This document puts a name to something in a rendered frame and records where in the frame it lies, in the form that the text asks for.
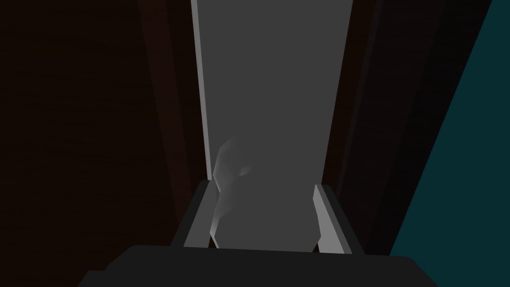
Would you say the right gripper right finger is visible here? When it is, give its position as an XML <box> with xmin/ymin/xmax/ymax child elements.
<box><xmin>312</xmin><ymin>183</ymin><xmax>365</xmax><ymax>256</ymax></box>

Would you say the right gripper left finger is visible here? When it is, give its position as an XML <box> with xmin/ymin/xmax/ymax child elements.
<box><xmin>170</xmin><ymin>179</ymin><xmax>220</xmax><ymax>249</ymax></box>

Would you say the grey door leaf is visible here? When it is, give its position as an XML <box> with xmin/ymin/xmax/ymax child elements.
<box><xmin>190</xmin><ymin>0</ymin><xmax>354</xmax><ymax>188</ymax></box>

